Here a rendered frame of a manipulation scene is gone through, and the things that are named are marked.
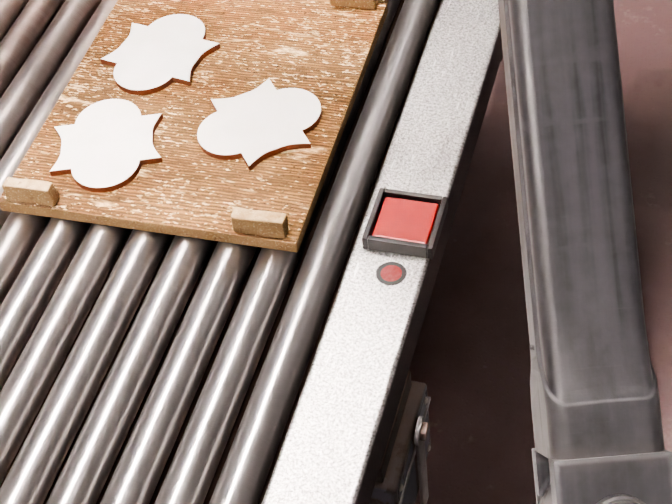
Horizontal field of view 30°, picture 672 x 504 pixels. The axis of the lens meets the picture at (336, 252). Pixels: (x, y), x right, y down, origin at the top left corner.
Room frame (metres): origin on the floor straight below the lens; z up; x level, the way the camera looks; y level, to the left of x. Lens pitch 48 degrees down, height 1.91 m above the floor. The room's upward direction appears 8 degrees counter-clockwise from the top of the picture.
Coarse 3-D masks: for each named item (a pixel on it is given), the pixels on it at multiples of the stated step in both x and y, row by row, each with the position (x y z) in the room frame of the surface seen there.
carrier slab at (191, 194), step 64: (128, 0) 1.35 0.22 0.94; (192, 0) 1.33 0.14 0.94; (256, 0) 1.31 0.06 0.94; (320, 0) 1.29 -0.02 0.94; (256, 64) 1.18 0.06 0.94; (320, 64) 1.17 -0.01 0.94; (192, 128) 1.09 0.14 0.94; (320, 128) 1.06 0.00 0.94; (64, 192) 1.01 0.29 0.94; (128, 192) 1.00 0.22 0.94; (192, 192) 0.98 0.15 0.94; (256, 192) 0.97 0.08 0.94
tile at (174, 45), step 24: (168, 24) 1.27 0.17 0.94; (192, 24) 1.27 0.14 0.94; (120, 48) 1.24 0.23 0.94; (144, 48) 1.23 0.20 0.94; (168, 48) 1.23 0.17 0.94; (192, 48) 1.22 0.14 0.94; (216, 48) 1.22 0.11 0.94; (120, 72) 1.19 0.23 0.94; (144, 72) 1.19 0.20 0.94; (168, 72) 1.18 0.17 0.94; (192, 72) 1.18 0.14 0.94
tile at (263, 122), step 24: (240, 96) 1.12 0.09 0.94; (264, 96) 1.11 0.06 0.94; (288, 96) 1.11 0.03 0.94; (312, 96) 1.10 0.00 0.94; (216, 120) 1.08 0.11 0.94; (240, 120) 1.08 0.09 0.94; (264, 120) 1.07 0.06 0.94; (288, 120) 1.07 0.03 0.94; (312, 120) 1.06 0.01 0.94; (216, 144) 1.04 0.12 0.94; (240, 144) 1.04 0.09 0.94; (264, 144) 1.03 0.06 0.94; (288, 144) 1.03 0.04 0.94
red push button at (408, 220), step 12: (384, 204) 0.93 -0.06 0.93; (396, 204) 0.93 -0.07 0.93; (408, 204) 0.93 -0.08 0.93; (420, 204) 0.92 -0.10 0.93; (432, 204) 0.92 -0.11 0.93; (384, 216) 0.91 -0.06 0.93; (396, 216) 0.91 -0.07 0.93; (408, 216) 0.91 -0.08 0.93; (420, 216) 0.91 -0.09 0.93; (432, 216) 0.90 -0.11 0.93; (384, 228) 0.90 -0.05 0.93; (396, 228) 0.89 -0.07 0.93; (408, 228) 0.89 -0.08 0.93; (420, 228) 0.89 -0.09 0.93; (408, 240) 0.87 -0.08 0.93; (420, 240) 0.87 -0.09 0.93
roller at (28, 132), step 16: (112, 0) 1.37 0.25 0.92; (96, 16) 1.35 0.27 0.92; (96, 32) 1.31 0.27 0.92; (80, 48) 1.28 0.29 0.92; (64, 64) 1.26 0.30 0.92; (64, 80) 1.22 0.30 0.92; (48, 96) 1.20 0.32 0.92; (32, 112) 1.18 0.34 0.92; (48, 112) 1.17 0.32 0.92; (32, 128) 1.14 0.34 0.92; (16, 144) 1.12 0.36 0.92; (16, 160) 1.09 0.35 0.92; (0, 176) 1.07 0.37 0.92; (0, 192) 1.04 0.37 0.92; (0, 224) 1.01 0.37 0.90
